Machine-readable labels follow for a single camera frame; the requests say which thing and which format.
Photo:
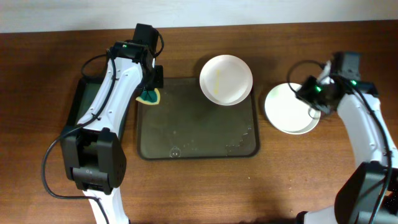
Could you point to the large dark plate tray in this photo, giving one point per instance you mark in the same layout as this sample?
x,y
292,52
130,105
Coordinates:
x,y
187,125

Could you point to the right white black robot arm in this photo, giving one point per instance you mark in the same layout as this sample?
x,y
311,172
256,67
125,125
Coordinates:
x,y
370,194

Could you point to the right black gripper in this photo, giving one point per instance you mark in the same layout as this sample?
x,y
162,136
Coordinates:
x,y
304,91

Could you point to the small dark sponge tray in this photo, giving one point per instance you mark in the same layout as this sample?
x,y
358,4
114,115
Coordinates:
x,y
84,96

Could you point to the grey plate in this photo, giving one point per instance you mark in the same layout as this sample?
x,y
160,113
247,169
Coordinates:
x,y
295,127

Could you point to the white plate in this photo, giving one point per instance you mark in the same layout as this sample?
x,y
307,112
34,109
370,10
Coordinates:
x,y
281,103

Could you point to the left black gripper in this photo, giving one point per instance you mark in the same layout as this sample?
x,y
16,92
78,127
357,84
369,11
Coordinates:
x,y
159,82

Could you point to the yellow green sponge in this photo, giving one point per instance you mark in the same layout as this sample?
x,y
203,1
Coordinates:
x,y
149,97

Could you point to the cream plate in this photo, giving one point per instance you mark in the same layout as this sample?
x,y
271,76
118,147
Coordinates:
x,y
226,80

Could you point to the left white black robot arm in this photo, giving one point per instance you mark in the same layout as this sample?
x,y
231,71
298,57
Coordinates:
x,y
91,148

